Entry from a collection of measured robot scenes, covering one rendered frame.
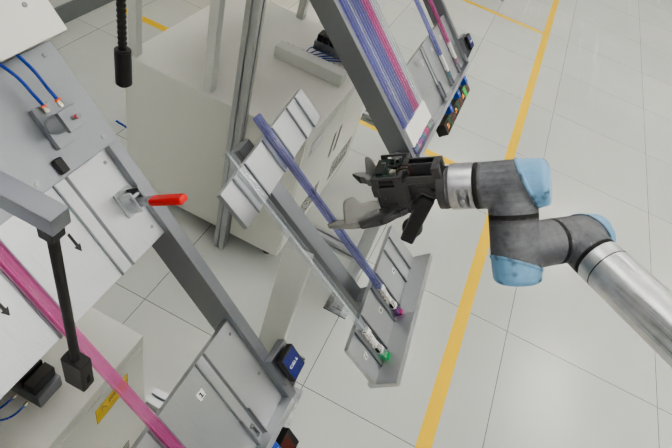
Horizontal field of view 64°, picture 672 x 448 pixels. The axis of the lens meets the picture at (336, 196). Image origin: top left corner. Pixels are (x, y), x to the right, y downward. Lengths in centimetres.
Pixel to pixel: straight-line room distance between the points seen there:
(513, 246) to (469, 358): 128
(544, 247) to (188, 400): 57
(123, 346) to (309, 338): 90
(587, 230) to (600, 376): 148
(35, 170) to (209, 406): 43
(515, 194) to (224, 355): 51
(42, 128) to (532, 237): 66
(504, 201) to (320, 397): 115
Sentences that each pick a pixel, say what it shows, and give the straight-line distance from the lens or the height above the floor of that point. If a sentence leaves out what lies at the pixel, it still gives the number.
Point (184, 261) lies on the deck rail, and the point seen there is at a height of 95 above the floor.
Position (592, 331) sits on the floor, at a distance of 248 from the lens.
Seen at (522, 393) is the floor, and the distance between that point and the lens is 213.
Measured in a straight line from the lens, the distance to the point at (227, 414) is 91.
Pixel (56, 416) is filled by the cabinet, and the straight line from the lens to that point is 111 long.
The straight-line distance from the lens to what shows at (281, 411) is 99.
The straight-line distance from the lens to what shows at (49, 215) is 37.
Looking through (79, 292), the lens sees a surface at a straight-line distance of 75.
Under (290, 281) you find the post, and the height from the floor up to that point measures 72.
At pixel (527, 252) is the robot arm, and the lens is 85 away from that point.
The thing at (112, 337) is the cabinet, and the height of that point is 62.
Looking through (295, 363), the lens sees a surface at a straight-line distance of 96.
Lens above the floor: 163
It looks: 43 degrees down
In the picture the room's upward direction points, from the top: 19 degrees clockwise
